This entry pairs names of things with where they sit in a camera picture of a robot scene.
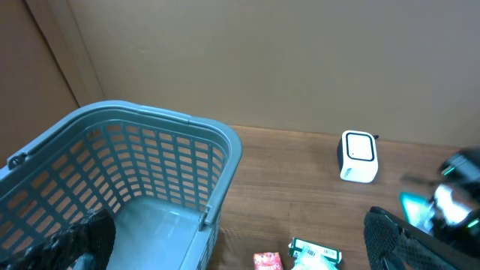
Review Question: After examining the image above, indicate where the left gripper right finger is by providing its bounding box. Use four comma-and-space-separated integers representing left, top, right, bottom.
364, 206, 479, 270

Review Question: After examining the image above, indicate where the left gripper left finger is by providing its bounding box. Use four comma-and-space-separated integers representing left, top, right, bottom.
1, 209, 116, 270

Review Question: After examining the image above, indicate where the grey plastic mesh basket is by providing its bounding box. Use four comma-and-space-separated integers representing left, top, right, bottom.
1, 100, 242, 269

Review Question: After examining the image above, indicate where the green Axe Brand box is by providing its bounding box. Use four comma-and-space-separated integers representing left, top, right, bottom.
288, 237, 343, 266

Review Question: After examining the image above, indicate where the orange Kleenex tissue pack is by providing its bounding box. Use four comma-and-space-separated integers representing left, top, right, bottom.
253, 252, 284, 270

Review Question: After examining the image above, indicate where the green 3M gloves package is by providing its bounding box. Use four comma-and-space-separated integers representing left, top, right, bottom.
399, 192, 435, 235

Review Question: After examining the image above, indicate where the light green wipes pack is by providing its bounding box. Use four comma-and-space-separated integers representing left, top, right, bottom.
292, 253, 338, 270

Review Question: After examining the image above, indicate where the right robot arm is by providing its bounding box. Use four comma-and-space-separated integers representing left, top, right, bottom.
399, 147, 479, 242

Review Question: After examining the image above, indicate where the white barcode scanner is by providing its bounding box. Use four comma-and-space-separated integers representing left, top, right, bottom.
337, 130, 379, 184

